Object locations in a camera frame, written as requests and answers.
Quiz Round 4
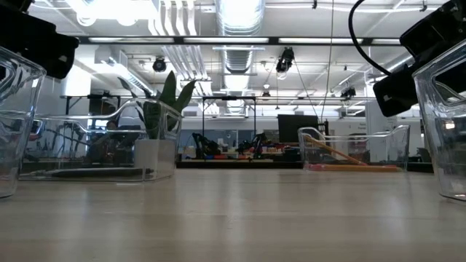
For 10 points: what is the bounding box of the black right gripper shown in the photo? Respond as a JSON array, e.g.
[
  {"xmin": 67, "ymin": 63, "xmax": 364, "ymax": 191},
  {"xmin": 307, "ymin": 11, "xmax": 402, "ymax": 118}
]
[{"xmin": 399, "ymin": 0, "xmax": 466, "ymax": 68}]

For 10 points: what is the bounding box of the person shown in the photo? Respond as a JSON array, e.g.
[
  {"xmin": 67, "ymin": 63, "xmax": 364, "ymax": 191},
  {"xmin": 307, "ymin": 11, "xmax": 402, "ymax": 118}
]
[{"xmin": 87, "ymin": 119, "xmax": 121, "ymax": 164}]

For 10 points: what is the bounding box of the white plant pot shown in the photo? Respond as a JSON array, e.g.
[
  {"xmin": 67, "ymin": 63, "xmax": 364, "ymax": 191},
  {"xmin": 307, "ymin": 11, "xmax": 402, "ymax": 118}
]
[{"xmin": 133, "ymin": 137, "xmax": 180, "ymax": 174}]

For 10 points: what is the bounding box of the green succulent plant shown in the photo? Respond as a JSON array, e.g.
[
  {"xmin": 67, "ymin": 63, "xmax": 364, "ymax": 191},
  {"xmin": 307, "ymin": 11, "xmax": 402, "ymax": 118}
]
[{"xmin": 118, "ymin": 71, "xmax": 197, "ymax": 141}]

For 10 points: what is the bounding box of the black background frame rig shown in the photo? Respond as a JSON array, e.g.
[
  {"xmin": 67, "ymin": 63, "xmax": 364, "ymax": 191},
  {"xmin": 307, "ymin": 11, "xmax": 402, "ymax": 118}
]
[{"xmin": 201, "ymin": 95, "xmax": 257, "ymax": 146}]

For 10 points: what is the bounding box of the silver ventilation duct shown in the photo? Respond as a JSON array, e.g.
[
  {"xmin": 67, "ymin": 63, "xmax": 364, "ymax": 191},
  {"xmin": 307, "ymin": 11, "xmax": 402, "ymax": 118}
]
[{"xmin": 214, "ymin": 0, "xmax": 266, "ymax": 116}]

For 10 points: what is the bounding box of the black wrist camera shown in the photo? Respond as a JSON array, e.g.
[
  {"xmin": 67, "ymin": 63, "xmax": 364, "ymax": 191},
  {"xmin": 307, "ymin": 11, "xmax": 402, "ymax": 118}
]
[
  {"xmin": 372, "ymin": 66, "xmax": 420, "ymax": 118},
  {"xmin": 0, "ymin": 4, "xmax": 80, "ymax": 80}
]

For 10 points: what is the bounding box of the black right camera cable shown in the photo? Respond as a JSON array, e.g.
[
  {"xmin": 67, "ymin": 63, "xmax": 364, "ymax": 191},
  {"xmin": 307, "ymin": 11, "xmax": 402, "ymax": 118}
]
[{"xmin": 348, "ymin": 0, "xmax": 393, "ymax": 76}]

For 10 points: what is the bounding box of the small clear plastic bin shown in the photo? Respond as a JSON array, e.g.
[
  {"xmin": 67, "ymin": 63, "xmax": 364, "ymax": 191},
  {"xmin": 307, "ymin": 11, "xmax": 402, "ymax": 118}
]
[
  {"xmin": 297, "ymin": 125, "xmax": 411, "ymax": 172},
  {"xmin": 18, "ymin": 97, "xmax": 183, "ymax": 182}
]

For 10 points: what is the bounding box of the large clear plastic bin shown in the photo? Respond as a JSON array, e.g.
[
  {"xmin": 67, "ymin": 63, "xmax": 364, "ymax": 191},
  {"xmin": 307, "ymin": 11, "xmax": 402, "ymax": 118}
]
[
  {"xmin": 0, "ymin": 45, "xmax": 47, "ymax": 199},
  {"xmin": 412, "ymin": 39, "xmax": 466, "ymax": 202}
]

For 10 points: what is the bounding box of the black monitor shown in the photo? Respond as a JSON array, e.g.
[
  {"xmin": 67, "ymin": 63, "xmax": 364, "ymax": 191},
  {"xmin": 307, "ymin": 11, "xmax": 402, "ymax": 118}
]
[{"xmin": 277, "ymin": 114, "xmax": 320, "ymax": 143}]

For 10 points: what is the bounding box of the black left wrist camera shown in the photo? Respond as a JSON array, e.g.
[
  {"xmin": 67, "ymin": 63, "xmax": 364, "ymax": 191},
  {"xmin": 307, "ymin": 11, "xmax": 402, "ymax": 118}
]
[{"xmin": 0, "ymin": 4, "xmax": 80, "ymax": 80}]

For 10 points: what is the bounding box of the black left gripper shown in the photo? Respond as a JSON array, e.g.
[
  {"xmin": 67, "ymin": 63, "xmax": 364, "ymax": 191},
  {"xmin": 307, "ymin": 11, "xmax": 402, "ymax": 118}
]
[{"xmin": 0, "ymin": 0, "xmax": 34, "ymax": 12}]

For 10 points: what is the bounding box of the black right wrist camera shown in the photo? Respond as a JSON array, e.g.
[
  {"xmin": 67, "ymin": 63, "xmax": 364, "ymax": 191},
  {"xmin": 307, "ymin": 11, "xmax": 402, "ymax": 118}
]
[{"xmin": 372, "ymin": 66, "xmax": 420, "ymax": 118}]

